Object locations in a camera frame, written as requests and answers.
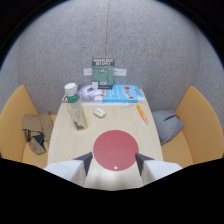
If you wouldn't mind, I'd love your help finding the blue book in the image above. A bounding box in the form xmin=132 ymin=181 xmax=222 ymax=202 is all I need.
xmin=101 ymin=84 xmax=146 ymax=104

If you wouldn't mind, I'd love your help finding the green black standing book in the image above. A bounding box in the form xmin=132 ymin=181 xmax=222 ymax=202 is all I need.
xmin=91 ymin=57 xmax=115 ymax=90

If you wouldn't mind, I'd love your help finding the red round mat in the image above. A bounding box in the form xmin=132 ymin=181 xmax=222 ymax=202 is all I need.
xmin=92 ymin=129 xmax=140 ymax=172

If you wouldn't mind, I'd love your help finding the grey bag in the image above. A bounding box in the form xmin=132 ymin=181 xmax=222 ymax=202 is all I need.
xmin=151 ymin=109 xmax=185 ymax=146

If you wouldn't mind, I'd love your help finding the khaki jacket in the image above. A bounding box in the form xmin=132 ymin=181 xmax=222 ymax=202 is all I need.
xmin=21 ymin=111 xmax=54 ymax=156

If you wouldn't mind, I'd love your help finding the orange pen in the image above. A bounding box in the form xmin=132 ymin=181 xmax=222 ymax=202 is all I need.
xmin=136 ymin=104 xmax=150 ymax=126

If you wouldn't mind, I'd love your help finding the clear bottle with white cap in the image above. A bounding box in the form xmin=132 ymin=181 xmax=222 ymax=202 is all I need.
xmin=64 ymin=82 xmax=89 ymax=131

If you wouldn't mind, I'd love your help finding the orange bench seat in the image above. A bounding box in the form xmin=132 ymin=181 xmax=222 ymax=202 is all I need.
xmin=0 ymin=84 xmax=58 ymax=170
xmin=161 ymin=85 xmax=224 ymax=169

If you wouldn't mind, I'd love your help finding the small white eraser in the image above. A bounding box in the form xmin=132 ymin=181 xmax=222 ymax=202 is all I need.
xmin=92 ymin=107 xmax=107 ymax=119

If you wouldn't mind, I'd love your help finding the white ruler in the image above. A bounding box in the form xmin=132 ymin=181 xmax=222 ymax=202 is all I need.
xmin=80 ymin=101 xmax=130 ymax=107

